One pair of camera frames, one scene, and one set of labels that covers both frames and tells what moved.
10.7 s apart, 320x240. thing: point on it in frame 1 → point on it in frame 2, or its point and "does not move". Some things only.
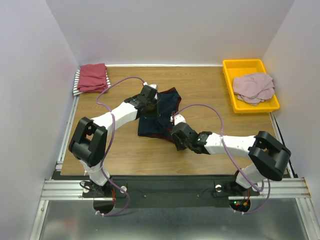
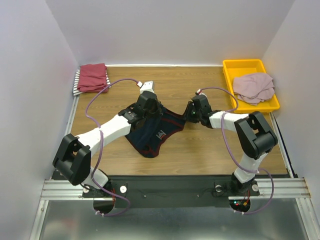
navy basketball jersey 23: (161, 125) → (146, 134)
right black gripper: (177, 140) → (190, 113)
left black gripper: (155, 103) does not move
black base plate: (171, 191) does not move
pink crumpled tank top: (252, 89) does not move
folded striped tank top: (75, 90) does not move
